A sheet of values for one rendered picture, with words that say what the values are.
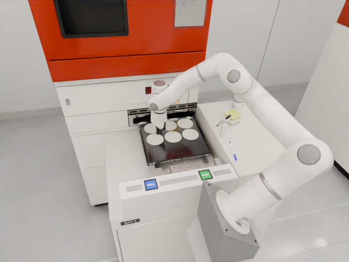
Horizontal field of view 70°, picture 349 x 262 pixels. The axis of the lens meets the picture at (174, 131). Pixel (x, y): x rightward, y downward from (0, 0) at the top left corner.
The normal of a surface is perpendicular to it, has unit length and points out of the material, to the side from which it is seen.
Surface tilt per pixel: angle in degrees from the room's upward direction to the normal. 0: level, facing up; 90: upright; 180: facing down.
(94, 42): 90
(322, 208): 0
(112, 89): 90
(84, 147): 90
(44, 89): 90
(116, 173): 0
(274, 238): 0
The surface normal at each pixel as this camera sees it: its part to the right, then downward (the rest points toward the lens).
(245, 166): 0.04, -0.77
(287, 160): -0.94, 0.12
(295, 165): -0.85, 0.25
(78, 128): 0.25, 0.63
